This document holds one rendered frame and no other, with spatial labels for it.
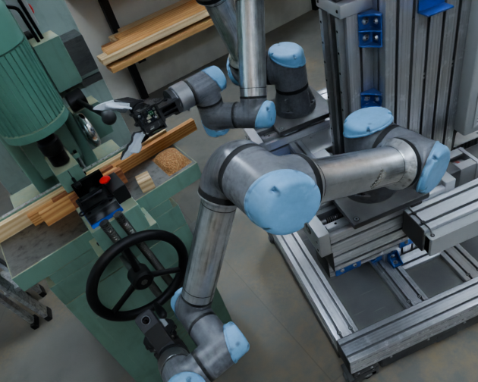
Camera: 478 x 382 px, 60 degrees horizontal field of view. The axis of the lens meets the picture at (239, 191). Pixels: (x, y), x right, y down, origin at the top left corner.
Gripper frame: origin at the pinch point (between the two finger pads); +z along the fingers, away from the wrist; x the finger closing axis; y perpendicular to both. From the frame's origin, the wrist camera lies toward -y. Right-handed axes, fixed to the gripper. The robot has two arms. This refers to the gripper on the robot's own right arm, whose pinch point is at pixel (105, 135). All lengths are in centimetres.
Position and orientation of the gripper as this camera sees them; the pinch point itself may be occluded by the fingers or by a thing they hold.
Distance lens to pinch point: 113.4
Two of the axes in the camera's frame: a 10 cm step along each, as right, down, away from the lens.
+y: 5.3, 3.2, -7.8
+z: -7.9, 5.3, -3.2
